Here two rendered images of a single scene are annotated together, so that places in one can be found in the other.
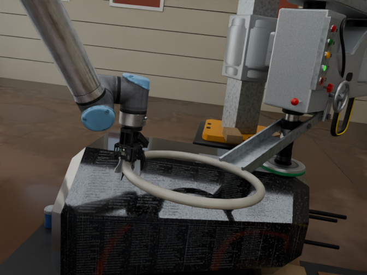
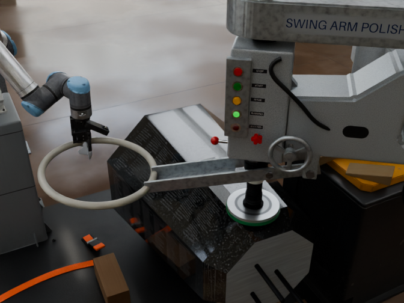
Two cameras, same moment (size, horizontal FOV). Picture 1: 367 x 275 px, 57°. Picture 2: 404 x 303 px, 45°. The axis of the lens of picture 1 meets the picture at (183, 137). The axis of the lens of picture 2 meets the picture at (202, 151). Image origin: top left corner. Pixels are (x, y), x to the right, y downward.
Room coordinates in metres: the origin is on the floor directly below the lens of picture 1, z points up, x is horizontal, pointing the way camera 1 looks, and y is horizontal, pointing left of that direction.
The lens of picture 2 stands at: (0.55, -1.69, 2.09)
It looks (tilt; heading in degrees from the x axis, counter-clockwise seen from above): 33 degrees down; 58
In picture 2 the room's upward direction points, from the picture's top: straight up
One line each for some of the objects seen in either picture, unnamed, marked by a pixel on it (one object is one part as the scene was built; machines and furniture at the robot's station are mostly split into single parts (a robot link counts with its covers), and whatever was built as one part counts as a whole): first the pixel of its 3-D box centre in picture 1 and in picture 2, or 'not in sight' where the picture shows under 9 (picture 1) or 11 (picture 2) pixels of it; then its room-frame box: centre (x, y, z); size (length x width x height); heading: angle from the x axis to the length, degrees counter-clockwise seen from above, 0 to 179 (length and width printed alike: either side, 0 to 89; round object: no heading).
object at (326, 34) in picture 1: (323, 54); (237, 98); (1.42, -0.53, 1.37); 0.08 x 0.03 x 0.28; 137
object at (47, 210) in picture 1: (51, 216); not in sight; (2.09, 0.86, 0.08); 0.10 x 0.10 x 0.13
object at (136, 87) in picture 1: (134, 93); (79, 93); (1.11, 0.18, 1.18); 0.10 x 0.09 x 0.12; 107
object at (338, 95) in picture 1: (333, 95); (290, 149); (1.56, -0.66, 1.20); 0.15 x 0.10 x 0.15; 137
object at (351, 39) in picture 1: (338, 69); (375, 115); (1.83, -0.77, 1.30); 0.74 x 0.23 x 0.49; 137
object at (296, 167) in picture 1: (282, 163); (253, 204); (1.55, -0.49, 0.84); 0.21 x 0.21 x 0.01
